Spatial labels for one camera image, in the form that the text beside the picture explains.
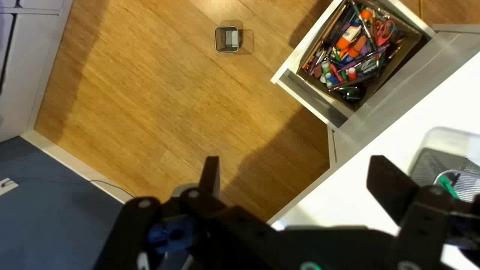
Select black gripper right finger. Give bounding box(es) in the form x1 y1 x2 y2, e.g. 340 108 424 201
366 155 480 270

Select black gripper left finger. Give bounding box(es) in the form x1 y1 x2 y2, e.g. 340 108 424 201
94 155 301 270

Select open white drawer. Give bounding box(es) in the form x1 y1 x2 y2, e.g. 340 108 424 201
270 0 435 131

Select colourful stationery pile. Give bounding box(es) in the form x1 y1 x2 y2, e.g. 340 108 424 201
298 0 409 104

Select metal floor outlet box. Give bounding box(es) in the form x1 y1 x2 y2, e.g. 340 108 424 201
214 24 246 53

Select red handled scissors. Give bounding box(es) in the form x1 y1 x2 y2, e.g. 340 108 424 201
372 17 399 50

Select white wall socket plate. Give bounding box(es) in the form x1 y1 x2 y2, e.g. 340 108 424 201
0 177 21 197

